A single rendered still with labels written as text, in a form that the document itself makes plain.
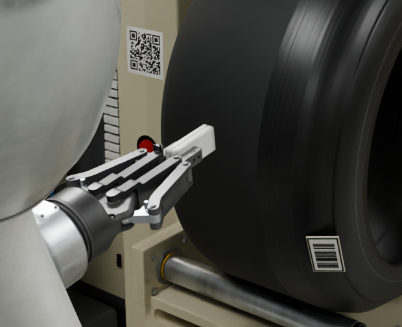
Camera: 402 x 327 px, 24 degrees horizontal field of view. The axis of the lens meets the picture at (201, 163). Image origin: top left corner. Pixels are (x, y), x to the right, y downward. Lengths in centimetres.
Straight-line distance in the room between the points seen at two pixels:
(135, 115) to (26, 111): 125
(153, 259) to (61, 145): 115
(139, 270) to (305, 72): 50
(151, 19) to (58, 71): 119
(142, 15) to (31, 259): 95
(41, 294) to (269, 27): 64
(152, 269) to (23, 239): 94
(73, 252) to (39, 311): 31
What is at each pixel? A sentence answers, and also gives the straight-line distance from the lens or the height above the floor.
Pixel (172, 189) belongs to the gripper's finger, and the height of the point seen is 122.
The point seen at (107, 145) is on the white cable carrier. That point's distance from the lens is 161.
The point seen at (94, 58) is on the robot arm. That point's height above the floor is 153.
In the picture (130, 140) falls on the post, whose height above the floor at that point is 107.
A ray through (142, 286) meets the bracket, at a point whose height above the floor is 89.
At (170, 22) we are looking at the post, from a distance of 143.
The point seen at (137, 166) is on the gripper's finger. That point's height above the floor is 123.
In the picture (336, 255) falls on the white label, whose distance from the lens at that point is 117.
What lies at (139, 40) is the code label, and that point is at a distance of 148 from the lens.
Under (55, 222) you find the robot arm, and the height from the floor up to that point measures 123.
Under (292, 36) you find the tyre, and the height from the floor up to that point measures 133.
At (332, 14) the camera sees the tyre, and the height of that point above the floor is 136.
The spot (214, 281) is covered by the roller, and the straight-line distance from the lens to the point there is 143.
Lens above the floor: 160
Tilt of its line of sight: 22 degrees down
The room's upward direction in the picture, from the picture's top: straight up
